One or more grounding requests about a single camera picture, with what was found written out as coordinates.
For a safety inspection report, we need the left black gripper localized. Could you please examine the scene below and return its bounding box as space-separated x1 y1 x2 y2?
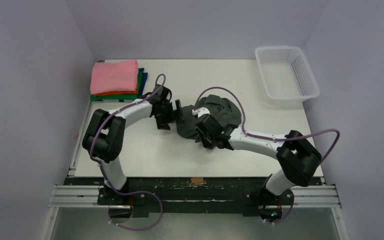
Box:
154 99 185 130

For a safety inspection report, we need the dark grey t shirt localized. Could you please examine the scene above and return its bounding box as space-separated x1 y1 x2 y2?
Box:
176 94 242 143

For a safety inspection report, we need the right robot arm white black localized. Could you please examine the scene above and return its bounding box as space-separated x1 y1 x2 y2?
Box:
192 107 322 204

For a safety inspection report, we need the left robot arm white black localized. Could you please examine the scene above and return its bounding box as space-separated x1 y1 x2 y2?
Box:
81 84 176 205

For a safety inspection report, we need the brown tape piece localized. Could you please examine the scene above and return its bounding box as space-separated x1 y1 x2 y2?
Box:
190 177 205 186

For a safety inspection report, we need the blue folded t shirt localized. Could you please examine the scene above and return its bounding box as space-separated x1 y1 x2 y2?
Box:
137 68 148 96

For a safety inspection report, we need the green folded t shirt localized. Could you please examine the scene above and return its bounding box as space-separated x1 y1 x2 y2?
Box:
89 68 144 103

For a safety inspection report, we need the orange folded t shirt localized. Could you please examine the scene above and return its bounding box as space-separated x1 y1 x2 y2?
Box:
93 88 139 97

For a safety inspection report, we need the pink folded t shirt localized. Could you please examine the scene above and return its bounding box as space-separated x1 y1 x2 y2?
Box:
89 59 139 95

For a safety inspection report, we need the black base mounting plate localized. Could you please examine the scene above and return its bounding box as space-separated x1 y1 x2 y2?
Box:
62 176 324 220

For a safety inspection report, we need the white plastic basket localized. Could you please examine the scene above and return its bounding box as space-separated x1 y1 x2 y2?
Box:
254 46 320 103

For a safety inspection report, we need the aluminium rail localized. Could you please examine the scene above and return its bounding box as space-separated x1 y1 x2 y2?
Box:
48 185 341 209

